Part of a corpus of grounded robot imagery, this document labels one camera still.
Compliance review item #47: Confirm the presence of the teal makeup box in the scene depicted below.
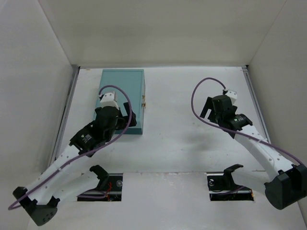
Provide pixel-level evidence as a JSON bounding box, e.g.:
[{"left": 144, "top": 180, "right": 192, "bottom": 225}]
[{"left": 94, "top": 69, "right": 147, "bottom": 135}]

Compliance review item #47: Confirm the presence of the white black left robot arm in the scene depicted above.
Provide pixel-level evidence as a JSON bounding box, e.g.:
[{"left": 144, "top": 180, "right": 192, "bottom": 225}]
[{"left": 12, "top": 101, "right": 136, "bottom": 226}]

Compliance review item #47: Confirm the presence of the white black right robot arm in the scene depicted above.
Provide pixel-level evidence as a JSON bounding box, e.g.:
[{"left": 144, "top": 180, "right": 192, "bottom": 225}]
[{"left": 200, "top": 95, "right": 307, "bottom": 210}]

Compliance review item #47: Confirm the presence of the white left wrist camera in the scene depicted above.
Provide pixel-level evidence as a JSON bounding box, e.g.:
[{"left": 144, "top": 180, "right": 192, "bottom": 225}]
[{"left": 99, "top": 91, "right": 119, "bottom": 110}]

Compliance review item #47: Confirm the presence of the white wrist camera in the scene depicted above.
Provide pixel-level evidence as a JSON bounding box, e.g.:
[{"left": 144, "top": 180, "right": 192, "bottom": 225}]
[
  {"left": 223, "top": 89, "right": 237, "bottom": 104},
  {"left": 99, "top": 91, "right": 119, "bottom": 110}
]

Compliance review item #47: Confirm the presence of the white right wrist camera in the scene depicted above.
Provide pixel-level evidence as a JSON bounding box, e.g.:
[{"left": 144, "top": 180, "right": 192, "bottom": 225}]
[{"left": 223, "top": 89, "right": 237, "bottom": 104}]

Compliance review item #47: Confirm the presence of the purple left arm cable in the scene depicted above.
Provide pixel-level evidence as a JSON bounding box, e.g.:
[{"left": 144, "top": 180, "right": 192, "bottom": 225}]
[{"left": 8, "top": 85, "right": 134, "bottom": 211}]

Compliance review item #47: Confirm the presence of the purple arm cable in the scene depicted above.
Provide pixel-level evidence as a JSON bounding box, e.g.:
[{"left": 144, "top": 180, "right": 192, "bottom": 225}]
[
  {"left": 190, "top": 77, "right": 303, "bottom": 197},
  {"left": 8, "top": 85, "right": 134, "bottom": 211}
]

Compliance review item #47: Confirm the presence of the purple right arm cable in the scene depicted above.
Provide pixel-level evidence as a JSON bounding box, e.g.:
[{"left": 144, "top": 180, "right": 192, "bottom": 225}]
[{"left": 190, "top": 77, "right": 303, "bottom": 197}]

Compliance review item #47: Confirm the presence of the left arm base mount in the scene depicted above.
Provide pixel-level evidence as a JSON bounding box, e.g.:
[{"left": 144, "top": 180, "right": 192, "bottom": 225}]
[{"left": 77, "top": 165, "right": 123, "bottom": 202}]

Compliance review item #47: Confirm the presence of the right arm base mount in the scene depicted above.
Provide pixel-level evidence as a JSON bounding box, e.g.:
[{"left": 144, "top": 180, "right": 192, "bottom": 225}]
[{"left": 207, "top": 164, "right": 254, "bottom": 201}]

